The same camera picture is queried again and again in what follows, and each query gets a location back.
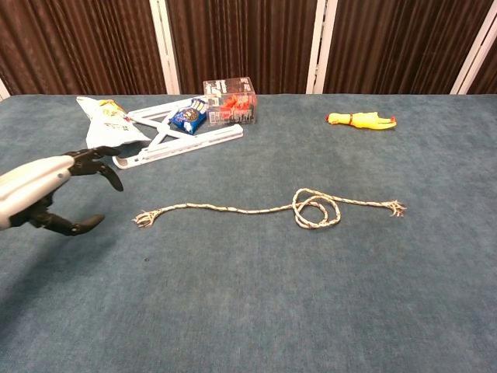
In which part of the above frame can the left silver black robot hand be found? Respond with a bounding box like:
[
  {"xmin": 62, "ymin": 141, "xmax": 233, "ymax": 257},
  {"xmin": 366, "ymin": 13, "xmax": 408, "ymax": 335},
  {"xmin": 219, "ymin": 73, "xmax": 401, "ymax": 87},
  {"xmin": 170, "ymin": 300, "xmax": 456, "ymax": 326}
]
[{"xmin": 0, "ymin": 145, "xmax": 124, "ymax": 237}]

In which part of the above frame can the white speckled braided rope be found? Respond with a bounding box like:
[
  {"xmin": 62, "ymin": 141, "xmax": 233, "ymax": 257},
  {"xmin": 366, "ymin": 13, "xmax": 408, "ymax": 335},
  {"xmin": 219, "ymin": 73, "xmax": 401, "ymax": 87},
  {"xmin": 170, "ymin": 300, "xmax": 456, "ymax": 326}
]
[{"xmin": 132, "ymin": 187, "xmax": 408, "ymax": 230}]

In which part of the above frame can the white yellow snack bag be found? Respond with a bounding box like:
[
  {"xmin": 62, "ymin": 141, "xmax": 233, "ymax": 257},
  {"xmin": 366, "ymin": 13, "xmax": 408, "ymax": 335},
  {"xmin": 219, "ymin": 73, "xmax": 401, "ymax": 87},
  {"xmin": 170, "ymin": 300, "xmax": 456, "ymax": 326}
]
[{"xmin": 75, "ymin": 96, "xmax": 151, "ymax": 149}]

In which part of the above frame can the white plastic folding rack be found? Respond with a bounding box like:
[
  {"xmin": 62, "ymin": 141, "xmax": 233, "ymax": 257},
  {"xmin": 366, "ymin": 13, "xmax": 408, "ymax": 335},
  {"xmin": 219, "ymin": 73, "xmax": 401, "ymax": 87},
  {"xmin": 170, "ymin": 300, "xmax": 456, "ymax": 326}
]
[{"xmin": 112, "ymin": 96, "xmax": 245, "ymax": 170}]

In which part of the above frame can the blue cookie packet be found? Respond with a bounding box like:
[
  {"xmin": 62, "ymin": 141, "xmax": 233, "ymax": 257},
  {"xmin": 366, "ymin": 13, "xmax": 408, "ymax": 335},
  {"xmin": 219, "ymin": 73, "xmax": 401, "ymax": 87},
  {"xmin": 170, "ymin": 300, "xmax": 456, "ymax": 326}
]
[{"xmin": 169, "ymin": 98, "xmax": 208, "ymax": 135}]

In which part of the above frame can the clear plastic toy box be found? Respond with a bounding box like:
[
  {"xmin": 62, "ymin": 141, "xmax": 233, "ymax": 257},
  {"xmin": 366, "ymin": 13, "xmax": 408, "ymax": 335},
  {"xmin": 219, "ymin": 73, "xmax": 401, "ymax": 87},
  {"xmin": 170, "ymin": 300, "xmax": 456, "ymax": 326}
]
[{"xmin": 203, "ymin": 76, "xmax": 258, "ymax": 126}]

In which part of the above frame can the brown pleated curtain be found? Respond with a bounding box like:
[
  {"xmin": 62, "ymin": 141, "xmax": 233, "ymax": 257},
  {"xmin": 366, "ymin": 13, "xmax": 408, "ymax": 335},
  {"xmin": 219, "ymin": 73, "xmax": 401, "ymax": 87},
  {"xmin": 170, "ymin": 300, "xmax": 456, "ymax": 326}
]
[{"xmin": 0, "ymin": 0, "xmax": 497, "ymax": 96}]

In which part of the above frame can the yellow rubber chicken toy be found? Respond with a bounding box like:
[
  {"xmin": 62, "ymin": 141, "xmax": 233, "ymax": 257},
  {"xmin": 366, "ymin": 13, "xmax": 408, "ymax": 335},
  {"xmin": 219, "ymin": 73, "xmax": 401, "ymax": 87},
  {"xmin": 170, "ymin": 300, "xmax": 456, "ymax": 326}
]
[{"xmin": 325, "ymin": 110, "xmax": 398, "ymax": 131}]

